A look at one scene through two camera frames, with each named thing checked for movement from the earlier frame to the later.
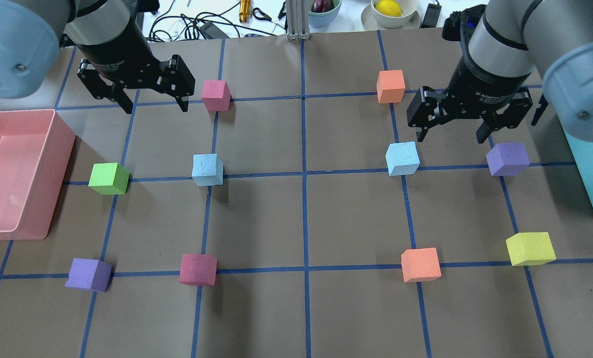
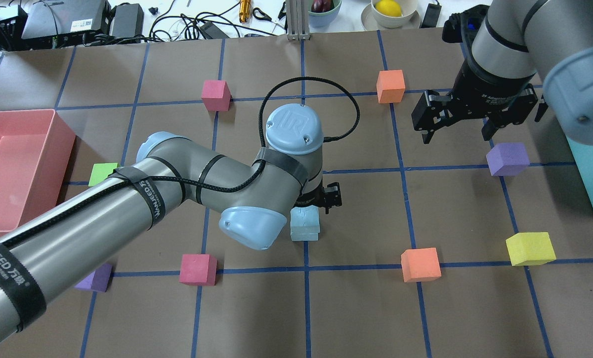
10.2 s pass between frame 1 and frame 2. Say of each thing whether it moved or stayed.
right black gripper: stayed
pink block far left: stayed
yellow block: stayed
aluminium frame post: stayed
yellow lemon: stayed
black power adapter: stayed
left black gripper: moved
